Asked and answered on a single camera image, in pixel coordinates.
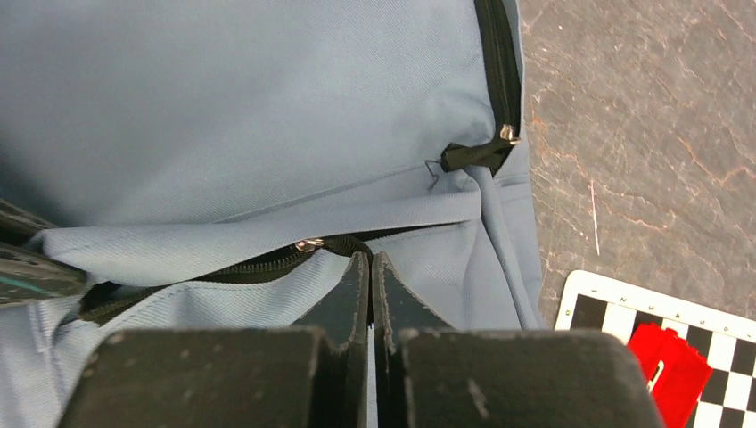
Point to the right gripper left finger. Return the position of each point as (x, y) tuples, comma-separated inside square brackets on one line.
[(310, 374)]

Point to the blue fabric backpack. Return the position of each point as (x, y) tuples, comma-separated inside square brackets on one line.
[(161, 141)]

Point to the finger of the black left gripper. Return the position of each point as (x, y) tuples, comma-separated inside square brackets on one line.
[(28, 275)]

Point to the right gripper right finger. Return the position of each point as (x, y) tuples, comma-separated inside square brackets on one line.
[(431, 375)]

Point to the red toy block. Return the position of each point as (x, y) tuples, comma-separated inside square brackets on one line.
[(676, 373)]

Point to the black white checkered mat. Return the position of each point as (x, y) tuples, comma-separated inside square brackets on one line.
[(726, 341)]

